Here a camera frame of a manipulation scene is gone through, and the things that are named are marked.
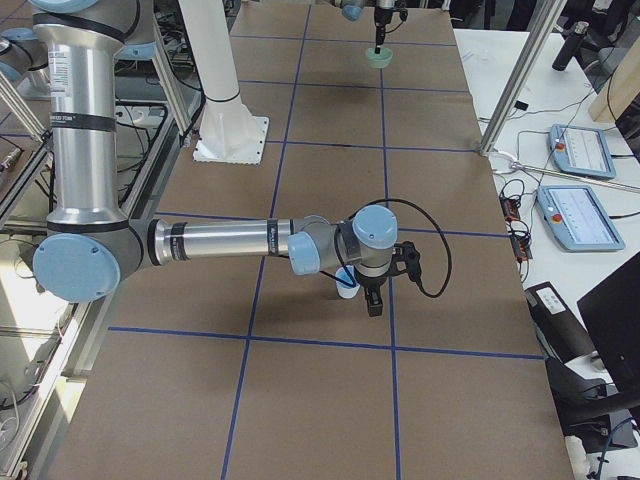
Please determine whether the black label printer box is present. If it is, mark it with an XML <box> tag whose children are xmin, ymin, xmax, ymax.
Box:
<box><xmin>525</xmin><ymin>282</ymin><xmax>596</xmax><ymax>363</ymax></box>

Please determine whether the blue teach pendant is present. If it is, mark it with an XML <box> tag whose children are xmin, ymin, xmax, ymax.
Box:
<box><xmin>536</xmin><ymin>185</ymin><xmax>625</xmax><ymax>252</ymax></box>
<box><xmin>549</xmin><ymin>124</ymin><xmax>616</xmax><ymax>180</ymax></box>

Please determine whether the white pole base plate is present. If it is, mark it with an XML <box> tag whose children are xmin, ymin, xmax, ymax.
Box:
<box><xmin>193</xmin><ymin>98</ymin><xmax>269</xmax><ymax>165</ymax></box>

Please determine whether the aluminium frame post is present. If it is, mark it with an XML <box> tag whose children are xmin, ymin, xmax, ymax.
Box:
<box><xmin>478</xmin><ymin>0</ymin><xmax>567</xmax><ymax>156</ymax></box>

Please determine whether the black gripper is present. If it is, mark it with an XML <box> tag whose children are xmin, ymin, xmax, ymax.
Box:
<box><xmin>357</xmin><ymin>271</ymin><xmax>387</xmax><ymax>317</ymax></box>
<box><xmin>374</xmin><ymin>0</ymin><xmax>395</xmax><ymax>54</ymax></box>

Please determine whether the aluminium truss frame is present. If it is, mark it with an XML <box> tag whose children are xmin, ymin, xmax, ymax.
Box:
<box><xmin>1</xmin><ymin>1</ymin><xmax>198</xmax><ymax>479</ymax></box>

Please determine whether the light green ceramic bowl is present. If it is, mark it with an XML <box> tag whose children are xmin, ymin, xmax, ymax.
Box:
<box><xmin>365</xmin><ymin>47</ymin><xmax>393</xmax><ymax>69</ymax></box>

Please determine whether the black computer monitor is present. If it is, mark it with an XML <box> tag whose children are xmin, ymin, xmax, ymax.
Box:
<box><xmin>578</xmin><ymin>254</ymin><xmax>639</xmax><ymax>391</ymax></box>

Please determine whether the black water bottle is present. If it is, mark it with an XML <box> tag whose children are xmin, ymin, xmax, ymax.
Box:
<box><xmin>552</xmin><ymin>21</ymin><xmax>590</xmax><ymax>71</ymax></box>

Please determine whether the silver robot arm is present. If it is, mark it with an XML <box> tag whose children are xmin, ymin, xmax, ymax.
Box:
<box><xmin>33</xmin><ymin>1</ymin><xmax>401</xmax><ymax>316</ymax></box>
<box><xmin>330</xmin><ymin>0</ymin><xmax>396</xmax><ymax>55</ymax></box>

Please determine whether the black camera cable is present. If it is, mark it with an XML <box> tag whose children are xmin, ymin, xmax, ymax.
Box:
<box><xmin>367</xmin><ymin>199</ymin><xmax>454</xmax><ymax>300</ymax></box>

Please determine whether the upper blue teach pendant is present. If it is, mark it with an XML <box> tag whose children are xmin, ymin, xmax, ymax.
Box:
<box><xmin>549</xmin><ymin>124</ymin><xmax>616</xmax><ymax>180</ymax></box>

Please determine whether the light blue plastic cup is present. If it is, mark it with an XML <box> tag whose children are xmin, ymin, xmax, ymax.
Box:
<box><xmin>335</xmin><ymin>265</ymin><xmax>360</xmax><ymax>299</ymax></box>

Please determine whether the orange black circuit board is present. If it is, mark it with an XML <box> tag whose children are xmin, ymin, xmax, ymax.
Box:
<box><xmin>499</xmin><ymin>195</ymin><xmax>532</xmax><ymax>263</ymax></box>

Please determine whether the lower blue teach pendant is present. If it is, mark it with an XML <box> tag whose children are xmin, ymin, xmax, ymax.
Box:
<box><xmin>536</xmin><ymin>185</ymin><xmax>625</xmax><ymax>252</ymax></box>

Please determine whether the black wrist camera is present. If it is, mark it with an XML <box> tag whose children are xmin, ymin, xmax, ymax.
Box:
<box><xmin>389</xmin><ymin>241</ymin><xmax>422</xmax><ymax>285</ymax></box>

